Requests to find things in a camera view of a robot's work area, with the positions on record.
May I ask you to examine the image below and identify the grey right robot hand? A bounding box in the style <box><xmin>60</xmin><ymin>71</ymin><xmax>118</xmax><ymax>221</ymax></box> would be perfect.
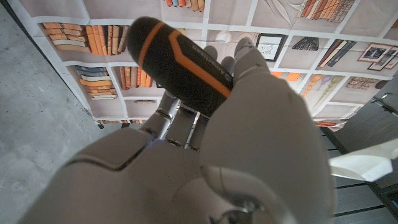
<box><xmin>18</xmin><ymin>37</ymin><xmax>338</xmax><ymax>224</ymax></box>

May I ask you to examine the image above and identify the black orange screwdriver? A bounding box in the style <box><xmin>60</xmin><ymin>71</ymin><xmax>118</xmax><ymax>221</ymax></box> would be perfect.
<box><xmin>126</xmin><ymin>16</ymin><xmax>234</xmax><ymax>118</ymax></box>

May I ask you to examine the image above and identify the printed bookshelf backdrop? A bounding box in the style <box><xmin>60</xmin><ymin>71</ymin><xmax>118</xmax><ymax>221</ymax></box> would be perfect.
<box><xmin>7</xmin><ymin>0</ymin><xmax>398</xmax><ymax>131</ymax></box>

